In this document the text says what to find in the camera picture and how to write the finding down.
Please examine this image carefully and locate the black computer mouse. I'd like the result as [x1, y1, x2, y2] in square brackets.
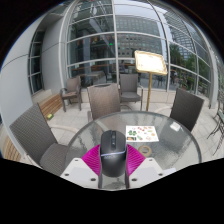
[99, 129, 128, 178]

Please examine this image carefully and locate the colourful printed menu card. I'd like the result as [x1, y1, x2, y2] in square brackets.
[125, 124, 160, 143]

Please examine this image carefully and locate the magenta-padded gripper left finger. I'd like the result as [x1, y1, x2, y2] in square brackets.
[59, 143, 103, 190]

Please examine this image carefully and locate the gold-framed menu stand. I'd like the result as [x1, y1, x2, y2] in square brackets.
[134, 49, 169, 112]

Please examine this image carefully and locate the dark metal side table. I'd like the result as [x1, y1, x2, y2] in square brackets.
[206, 91, 224, 157]

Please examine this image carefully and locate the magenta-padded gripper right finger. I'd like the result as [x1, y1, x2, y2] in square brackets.
[124, 143, 178, 190]

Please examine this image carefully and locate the tan tape roll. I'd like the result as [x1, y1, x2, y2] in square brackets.
[137, 144, 153, 158]

